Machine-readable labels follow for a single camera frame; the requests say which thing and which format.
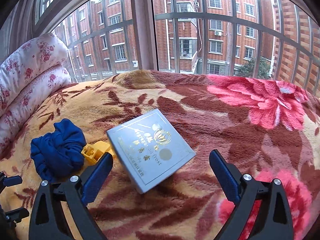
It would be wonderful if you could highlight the yellow plastic toy part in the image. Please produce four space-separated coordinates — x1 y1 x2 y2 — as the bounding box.
81 141 114 166

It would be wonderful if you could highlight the silver grey square box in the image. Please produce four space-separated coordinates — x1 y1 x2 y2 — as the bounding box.
106 109 196 194

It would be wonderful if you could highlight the dark blue rolled cloth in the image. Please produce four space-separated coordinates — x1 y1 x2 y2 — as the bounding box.
30 119 86 183

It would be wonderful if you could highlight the floral plush bed blanket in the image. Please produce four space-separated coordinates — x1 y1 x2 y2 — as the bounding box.
1 70 319 239

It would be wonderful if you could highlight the floral white folded quilt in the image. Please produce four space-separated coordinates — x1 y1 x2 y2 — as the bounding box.
1 33 72 151

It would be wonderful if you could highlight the window frame with bars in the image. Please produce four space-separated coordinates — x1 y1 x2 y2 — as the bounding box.
1 0 319 96

